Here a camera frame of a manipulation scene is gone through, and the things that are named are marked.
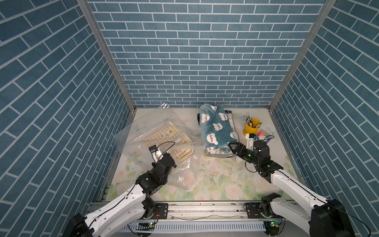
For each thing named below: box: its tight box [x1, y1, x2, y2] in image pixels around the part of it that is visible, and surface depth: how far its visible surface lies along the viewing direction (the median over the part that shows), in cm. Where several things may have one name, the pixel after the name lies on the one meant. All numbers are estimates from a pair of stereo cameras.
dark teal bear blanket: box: [198, 103, 238, 153], surface depth 91 cm
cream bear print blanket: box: [205, 112, 240, 158], surface depth 87 cm
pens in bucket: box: [243, 114, 260, 128], surface depth 96 cm
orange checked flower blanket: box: [143, 120, 194, 160], surface depth 102 cm
